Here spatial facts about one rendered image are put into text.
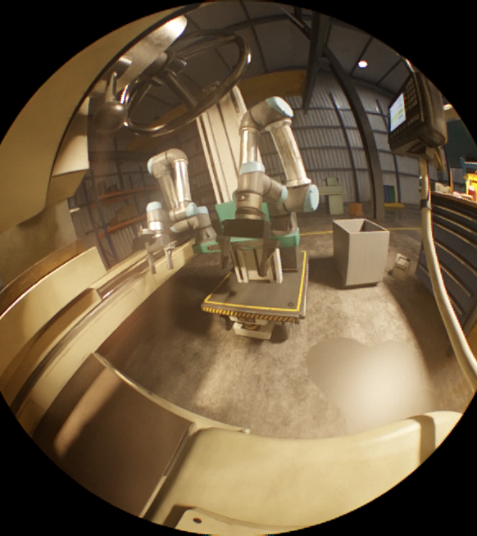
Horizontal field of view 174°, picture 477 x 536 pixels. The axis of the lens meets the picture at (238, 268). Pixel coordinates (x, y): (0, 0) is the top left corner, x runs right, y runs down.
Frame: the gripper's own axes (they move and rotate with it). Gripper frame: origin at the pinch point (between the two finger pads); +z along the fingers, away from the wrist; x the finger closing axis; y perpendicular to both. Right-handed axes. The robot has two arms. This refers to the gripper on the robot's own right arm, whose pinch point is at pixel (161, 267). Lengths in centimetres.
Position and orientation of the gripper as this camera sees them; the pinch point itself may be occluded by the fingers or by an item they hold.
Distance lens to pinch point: 73.6
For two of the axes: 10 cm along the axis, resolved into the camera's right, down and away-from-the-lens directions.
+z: 2.0, 9.8, 0.0
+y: 4.0, -0.8, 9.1
